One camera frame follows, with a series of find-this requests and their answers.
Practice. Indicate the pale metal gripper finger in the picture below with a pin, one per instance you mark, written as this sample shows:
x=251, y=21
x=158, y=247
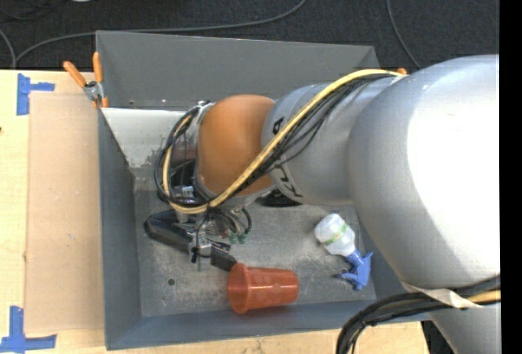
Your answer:
x=193, y=253
x=205, y=252

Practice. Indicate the orange plastic cup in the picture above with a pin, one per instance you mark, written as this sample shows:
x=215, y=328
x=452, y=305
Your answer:
x=261, y=288

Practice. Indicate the grey metal bin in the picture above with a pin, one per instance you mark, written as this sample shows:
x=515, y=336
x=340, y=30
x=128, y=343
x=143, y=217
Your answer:
x=285, y=230

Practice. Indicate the white and blue spray bottle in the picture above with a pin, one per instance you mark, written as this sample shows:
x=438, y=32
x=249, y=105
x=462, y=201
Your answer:
x=336, y=236

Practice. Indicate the brown cardboard board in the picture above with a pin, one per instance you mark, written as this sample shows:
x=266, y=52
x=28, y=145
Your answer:
x=61, y=213

